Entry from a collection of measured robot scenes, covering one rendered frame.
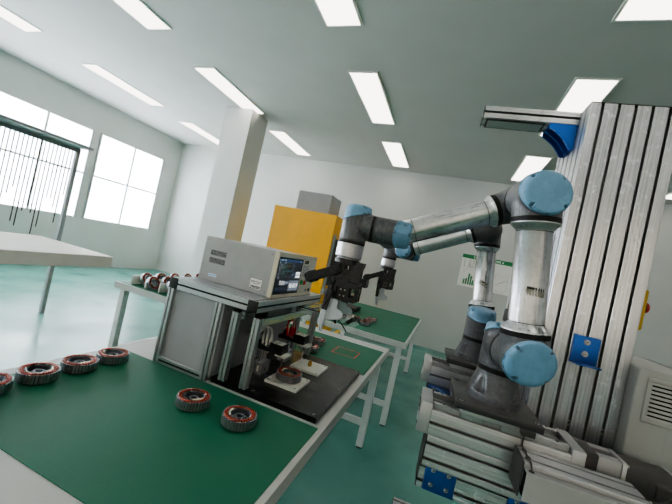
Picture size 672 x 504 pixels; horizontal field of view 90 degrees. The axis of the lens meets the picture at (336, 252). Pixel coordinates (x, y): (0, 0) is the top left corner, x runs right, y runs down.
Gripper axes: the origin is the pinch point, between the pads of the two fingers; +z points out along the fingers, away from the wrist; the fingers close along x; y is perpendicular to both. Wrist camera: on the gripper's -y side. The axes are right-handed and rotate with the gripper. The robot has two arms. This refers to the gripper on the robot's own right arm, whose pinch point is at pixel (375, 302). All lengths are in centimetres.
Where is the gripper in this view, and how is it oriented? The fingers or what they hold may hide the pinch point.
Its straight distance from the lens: 183.8
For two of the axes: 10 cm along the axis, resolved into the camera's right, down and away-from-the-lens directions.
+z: -2.2, 9.8, -0.1
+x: 2.7, 0.7, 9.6
